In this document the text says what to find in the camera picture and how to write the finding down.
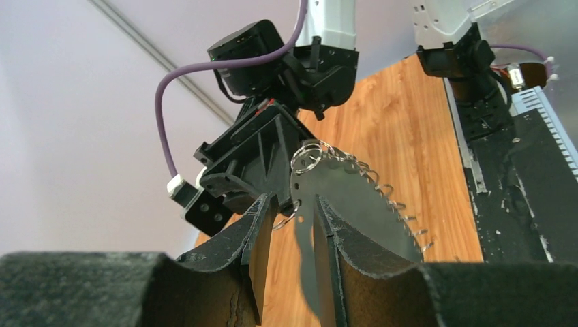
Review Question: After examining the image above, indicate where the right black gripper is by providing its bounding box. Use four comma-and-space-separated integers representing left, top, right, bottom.
194, 99, 314, 216

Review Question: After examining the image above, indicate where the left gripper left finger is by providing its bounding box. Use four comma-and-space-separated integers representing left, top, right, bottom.
1, 193, 278, 326

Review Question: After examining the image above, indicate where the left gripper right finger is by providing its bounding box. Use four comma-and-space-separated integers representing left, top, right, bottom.
314, 196, 577, 326

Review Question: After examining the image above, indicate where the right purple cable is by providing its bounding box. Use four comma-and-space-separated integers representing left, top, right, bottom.
154, 0, 309, 178

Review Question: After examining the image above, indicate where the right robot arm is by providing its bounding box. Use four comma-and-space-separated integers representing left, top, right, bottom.
194, 1, 509, 217

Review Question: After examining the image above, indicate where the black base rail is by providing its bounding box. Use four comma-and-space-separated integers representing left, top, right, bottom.
446, 87, 577, 263

